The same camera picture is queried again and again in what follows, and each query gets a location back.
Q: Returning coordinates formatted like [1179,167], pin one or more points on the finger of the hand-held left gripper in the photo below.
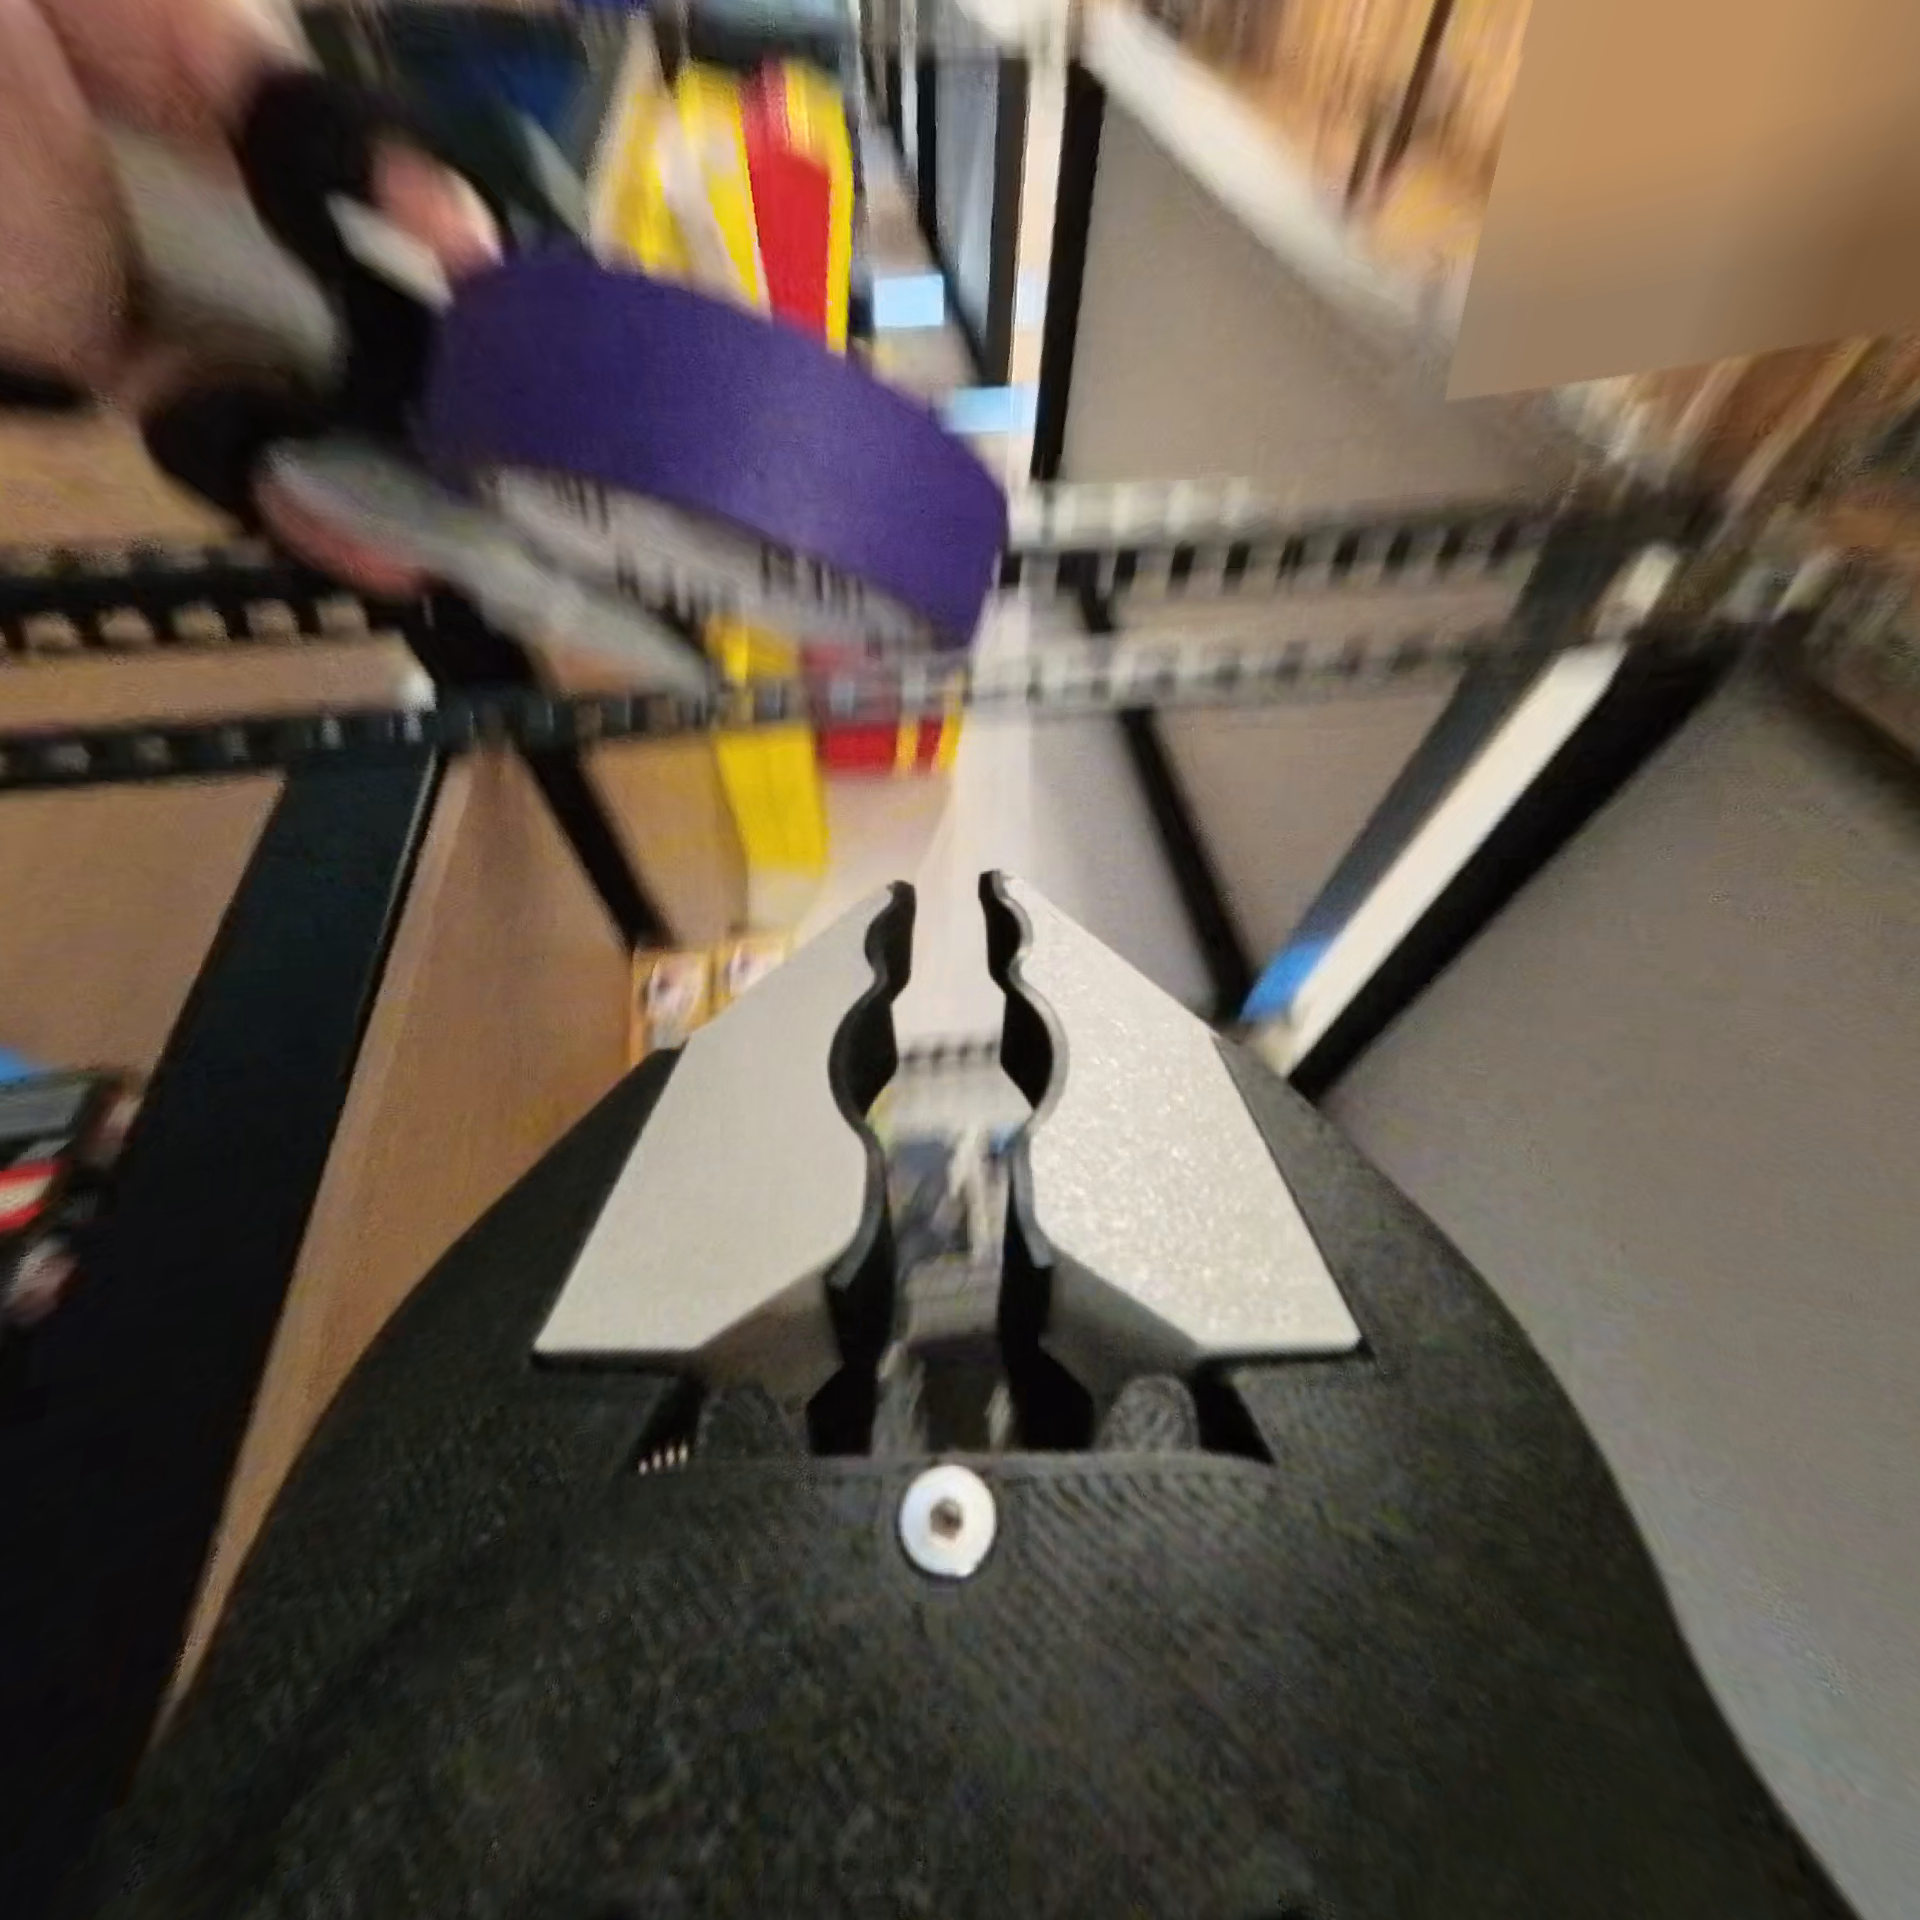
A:
[571,614]

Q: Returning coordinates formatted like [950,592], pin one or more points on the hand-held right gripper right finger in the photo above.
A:
[1185,1203]

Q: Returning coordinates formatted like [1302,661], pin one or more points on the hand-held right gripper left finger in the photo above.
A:
[705,1215]

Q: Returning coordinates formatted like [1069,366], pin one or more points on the purple tape roll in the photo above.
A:
[720,407]

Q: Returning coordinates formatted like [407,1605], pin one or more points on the dark monster truck toy box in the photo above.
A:
[60,1186]

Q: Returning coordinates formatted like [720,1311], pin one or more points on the person's left forearm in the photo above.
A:
[60,149]

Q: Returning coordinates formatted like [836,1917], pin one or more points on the person's left hand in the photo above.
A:
[444,211]

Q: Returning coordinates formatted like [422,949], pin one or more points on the black metal rack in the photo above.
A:
[270,974]

